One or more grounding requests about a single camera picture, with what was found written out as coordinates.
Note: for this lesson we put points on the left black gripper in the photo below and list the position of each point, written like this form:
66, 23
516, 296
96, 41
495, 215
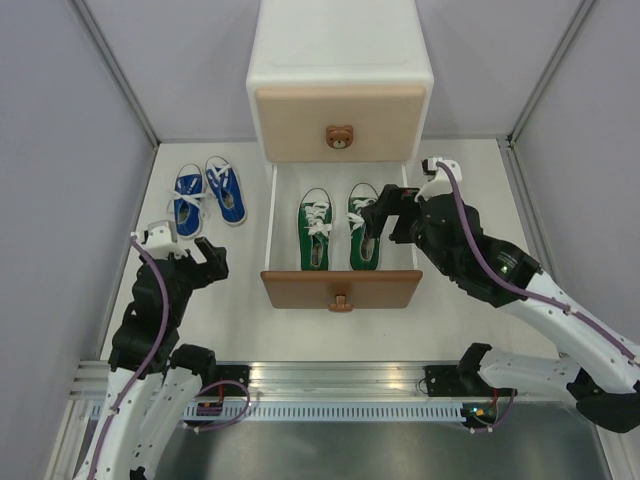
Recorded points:
214, 269

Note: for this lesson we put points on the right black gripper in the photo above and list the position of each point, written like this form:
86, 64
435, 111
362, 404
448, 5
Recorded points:
392, 200

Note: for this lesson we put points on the green sneaker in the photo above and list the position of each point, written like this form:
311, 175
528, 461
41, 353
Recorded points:
364, 251
314, 226

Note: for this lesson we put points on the blue sneaker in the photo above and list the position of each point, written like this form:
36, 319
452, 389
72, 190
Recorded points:
187, 201
226, 188

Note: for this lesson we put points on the bear knob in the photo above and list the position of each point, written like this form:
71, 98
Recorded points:
339, 136
340, 305

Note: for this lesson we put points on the beige drawer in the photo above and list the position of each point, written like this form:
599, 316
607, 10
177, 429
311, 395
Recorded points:
386, 120

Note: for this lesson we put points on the brown drawer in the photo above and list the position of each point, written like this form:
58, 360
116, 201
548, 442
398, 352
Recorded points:
390, 286

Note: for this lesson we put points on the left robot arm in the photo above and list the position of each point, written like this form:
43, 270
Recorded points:
151, 377

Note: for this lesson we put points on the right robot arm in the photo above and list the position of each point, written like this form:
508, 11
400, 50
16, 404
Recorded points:
598, 370

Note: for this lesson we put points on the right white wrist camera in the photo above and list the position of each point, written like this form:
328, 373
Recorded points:
441, 173

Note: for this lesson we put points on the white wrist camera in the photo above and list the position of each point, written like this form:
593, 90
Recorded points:
160, 240
441, 173

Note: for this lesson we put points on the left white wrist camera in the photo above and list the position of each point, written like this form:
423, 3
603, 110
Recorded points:
160, 240

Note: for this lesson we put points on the right aluminium frame post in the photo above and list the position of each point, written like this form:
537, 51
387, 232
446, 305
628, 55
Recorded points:
569, 36

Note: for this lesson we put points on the aluminium frame post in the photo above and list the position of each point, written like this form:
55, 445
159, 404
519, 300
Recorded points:
100, 42
569, 36

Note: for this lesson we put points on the aluminium mounting rail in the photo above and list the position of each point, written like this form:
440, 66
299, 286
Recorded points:
365, 380

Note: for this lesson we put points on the white slotted cable duct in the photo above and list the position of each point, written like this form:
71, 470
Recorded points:
421, 411

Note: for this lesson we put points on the white cabinet frame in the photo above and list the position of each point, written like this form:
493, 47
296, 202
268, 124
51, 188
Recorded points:
325, 43

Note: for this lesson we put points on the left aluminium frame post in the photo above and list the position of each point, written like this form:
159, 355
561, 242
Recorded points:
100, 42

